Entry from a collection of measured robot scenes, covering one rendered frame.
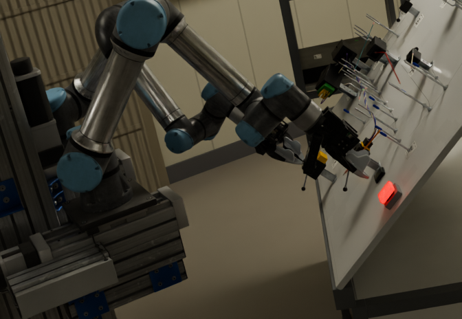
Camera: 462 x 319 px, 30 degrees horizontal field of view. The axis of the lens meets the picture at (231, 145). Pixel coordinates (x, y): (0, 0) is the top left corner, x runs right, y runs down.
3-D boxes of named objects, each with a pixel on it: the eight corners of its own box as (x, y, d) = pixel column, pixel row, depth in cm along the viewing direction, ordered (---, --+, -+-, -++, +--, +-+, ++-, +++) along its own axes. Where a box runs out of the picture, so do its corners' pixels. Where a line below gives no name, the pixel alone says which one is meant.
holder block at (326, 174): (318, 197, 288) (293, 182, 287) (339, 169, 284) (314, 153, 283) (319, 203, 284) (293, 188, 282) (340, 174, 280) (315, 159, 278)
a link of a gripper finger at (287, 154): (301, 163, 246) (276, 144, 247) (297, 172, 251) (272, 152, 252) (308, 156, 247) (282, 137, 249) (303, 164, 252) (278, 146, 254)
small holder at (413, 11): (405, 27, 306) (391, 17, 305) (419, 7, 303) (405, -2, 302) (408, 29, 301) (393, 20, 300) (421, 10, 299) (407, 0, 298)
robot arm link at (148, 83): (89, 8, 246) (192, 145, 244) (115, -2, 254) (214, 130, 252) (71, 31, 254) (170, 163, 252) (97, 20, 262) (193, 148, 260)
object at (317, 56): (301, 86, 343) (298, 70, 341) (297, 63, 377) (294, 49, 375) (383, 69, 340) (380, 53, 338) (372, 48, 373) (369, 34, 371)
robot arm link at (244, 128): (255, 139, 230) (283, 110, 227) (255, 153, 219) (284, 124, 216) (233, 119, 228) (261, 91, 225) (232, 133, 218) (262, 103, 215)
